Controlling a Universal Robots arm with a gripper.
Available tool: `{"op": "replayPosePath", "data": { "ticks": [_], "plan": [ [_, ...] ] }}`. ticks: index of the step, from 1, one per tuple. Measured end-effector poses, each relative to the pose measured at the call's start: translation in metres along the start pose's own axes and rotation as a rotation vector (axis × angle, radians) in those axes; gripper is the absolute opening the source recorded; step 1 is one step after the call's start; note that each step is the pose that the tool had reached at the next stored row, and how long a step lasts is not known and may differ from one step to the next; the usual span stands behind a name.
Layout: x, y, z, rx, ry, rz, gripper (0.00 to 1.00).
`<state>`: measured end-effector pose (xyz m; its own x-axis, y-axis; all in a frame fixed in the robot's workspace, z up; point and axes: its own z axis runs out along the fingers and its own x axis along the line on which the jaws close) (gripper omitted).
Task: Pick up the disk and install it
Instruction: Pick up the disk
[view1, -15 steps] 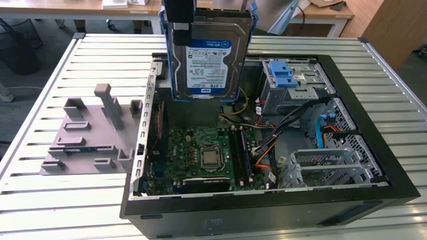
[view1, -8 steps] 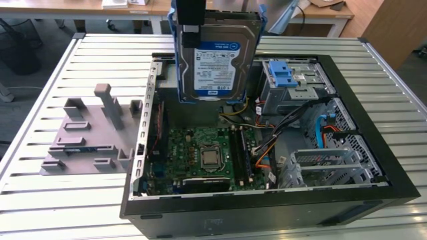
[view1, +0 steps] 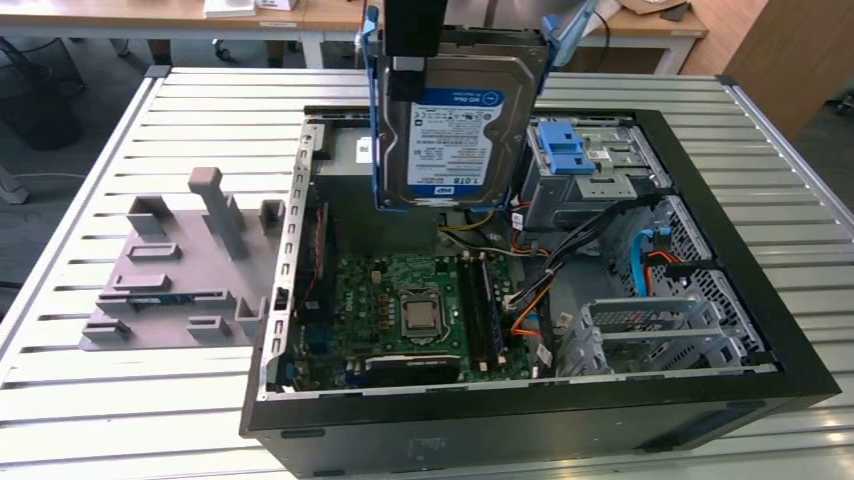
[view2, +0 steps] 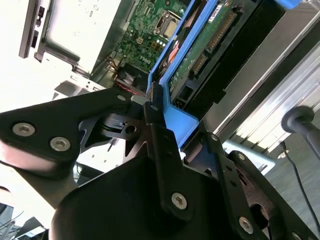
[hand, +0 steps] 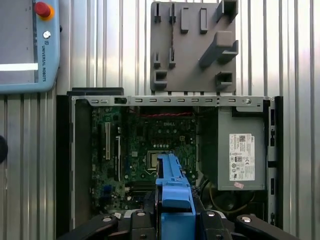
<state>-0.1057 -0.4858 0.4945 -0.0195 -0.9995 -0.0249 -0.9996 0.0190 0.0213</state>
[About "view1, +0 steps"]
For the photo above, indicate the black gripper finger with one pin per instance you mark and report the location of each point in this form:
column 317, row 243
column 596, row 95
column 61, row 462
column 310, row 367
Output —
column 414, row 30

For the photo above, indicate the hard disk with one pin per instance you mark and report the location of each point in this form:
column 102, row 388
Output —
column 461, row 140

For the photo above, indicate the silver metal disk bay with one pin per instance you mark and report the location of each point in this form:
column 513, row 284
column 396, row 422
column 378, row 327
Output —
column 668, row 336

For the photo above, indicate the small white box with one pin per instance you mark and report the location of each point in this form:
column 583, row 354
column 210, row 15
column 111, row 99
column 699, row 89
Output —
column 277, row 4

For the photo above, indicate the blue plastic drive latch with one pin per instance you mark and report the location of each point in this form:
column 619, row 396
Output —
column 564, row 150

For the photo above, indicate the brown cardboard piece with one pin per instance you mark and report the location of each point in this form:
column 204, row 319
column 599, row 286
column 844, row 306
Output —
column 651, row 6

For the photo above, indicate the grey power supply unit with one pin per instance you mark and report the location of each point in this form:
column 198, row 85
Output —
column 348, row 220

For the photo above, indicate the grey metal drive cage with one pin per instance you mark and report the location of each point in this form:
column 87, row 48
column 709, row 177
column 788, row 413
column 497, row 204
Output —
column 554, row 200

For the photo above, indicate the green motherboard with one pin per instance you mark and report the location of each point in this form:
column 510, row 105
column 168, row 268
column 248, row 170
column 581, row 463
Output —
column 374, row 280

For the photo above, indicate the wooden cabinet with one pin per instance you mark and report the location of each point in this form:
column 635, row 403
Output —
column 788, row 60

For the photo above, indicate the silver CPU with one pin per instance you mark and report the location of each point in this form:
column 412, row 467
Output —
column 421, row 316

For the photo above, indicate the RAM stick with blue edge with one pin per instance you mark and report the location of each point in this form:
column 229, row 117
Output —
column 493, row 310

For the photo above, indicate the black mesh wastebasket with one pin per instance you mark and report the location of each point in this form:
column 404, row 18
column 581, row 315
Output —
column 41, row 100

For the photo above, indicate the grey plastic parts rack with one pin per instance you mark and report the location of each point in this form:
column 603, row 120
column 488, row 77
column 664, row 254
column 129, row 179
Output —
column 188, row 280

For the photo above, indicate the black graphics card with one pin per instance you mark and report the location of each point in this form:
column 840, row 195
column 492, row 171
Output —
column 414, row 367

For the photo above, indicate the white stand foot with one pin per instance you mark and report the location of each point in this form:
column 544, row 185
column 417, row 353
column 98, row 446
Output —
column 14, row 192

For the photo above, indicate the black open PC case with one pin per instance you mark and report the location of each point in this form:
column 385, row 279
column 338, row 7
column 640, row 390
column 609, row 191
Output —
column 468, row 440

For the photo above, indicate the wooden desk white frame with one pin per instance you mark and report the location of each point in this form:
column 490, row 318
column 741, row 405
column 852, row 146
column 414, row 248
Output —
column 101, row 15
column 668, row 27

